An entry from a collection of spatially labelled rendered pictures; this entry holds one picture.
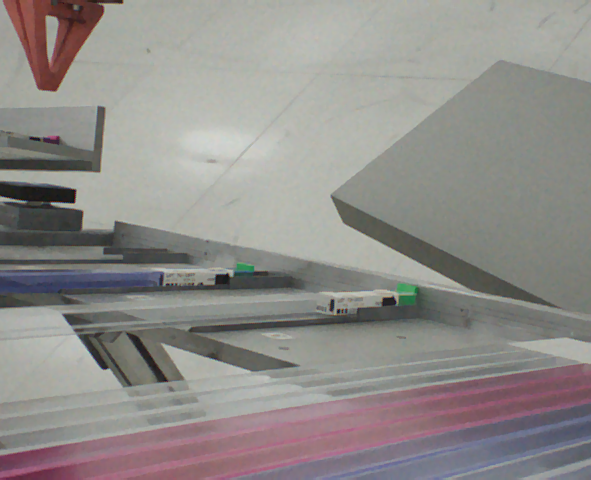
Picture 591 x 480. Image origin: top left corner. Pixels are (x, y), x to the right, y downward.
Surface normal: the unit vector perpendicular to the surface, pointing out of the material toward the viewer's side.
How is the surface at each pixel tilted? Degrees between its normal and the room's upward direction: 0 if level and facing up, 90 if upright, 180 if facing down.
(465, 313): 47
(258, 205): 0
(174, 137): 0
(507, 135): 0
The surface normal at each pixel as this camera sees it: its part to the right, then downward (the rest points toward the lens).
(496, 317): -0.67, -0.02
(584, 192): -0.37, -0.74
